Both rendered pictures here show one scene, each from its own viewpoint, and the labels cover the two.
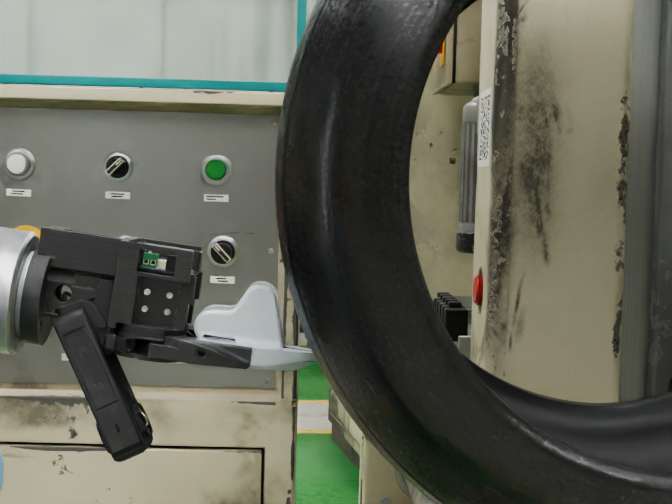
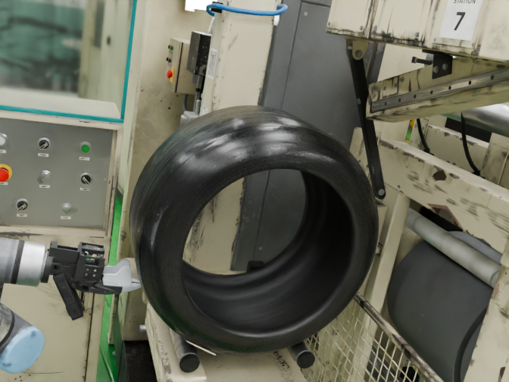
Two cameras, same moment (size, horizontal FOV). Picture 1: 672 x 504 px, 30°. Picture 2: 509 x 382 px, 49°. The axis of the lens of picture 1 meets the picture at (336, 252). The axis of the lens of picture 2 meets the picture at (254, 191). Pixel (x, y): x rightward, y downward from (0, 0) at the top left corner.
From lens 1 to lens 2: 0.54 m
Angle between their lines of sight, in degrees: 23
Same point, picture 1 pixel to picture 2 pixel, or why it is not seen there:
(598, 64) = not seen: hidden behind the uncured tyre
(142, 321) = (85, 278)
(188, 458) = not seen: hidden behind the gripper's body
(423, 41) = (192, 214)
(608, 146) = (238, 186)
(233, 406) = (87, 238)
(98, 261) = (70, 258)
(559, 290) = (216, 231)
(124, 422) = (76, 309)
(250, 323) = (122, 278)
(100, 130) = (37, 129)
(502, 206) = not seen: hidden behind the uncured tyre
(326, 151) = (157, 242)
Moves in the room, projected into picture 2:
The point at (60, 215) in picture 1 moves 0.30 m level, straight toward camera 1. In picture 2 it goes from (18, 161) to (32, 194)
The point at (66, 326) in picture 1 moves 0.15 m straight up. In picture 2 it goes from (57, 280) to (64, 212)
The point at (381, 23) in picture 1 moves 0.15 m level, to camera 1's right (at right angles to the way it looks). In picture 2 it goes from (179, 206) to (251, 211)
